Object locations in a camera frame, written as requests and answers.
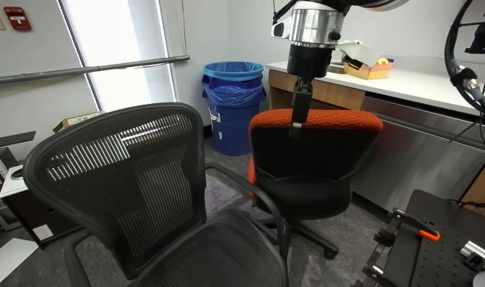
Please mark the black mounting bracket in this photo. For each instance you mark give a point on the black mounting bracket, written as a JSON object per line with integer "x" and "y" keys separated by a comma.
{"x": 484, "y": 32}

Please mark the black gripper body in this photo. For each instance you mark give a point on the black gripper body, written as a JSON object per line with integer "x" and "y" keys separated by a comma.
{"x": 308, "y": 61}

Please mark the grey wall rail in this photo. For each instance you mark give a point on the grey wall rail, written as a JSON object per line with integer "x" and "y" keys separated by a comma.
{"x": 93, "y": 67}

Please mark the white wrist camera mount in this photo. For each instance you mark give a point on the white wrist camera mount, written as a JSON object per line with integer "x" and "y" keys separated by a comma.
{"x": 279, "y": 29}

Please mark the black mesh office chair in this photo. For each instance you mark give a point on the black mesh office chair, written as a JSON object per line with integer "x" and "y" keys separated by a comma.
{"x": 147, "y": 201}

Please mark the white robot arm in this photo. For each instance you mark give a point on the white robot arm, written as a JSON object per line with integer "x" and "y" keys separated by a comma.
{"x": 316, "y": 24}

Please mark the red fire alarm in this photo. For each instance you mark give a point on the red fire alarm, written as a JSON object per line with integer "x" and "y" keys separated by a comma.
{"x": 16, "y": 18}

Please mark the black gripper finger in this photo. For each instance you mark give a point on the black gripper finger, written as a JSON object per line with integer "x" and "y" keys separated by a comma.
{"x": 302, "y": 109}

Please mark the black perforated board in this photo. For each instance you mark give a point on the black perforated board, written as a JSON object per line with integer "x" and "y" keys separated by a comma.
{"x": 444, "y": 260}

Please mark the silver aluminium profile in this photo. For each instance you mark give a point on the silver aluminium profile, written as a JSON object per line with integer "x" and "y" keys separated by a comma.
{"x": 479, "y": 255}

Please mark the blue trash bin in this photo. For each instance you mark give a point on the blue trash bin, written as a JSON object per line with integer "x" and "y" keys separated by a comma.
{"x": 232, "y": 128}

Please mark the white countertop steel cabinet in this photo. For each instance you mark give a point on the white countertop steel cabinet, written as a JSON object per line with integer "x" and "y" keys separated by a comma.
{"x": 412, "y": 153}

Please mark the yellow box clear lid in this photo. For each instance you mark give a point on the yellow box clear lid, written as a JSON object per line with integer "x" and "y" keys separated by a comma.
{"x": 367, "y": 72}

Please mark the cardboard box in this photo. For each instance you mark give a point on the cardboard box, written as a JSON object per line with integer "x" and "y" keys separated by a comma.
{"x": 67, "y": 123}

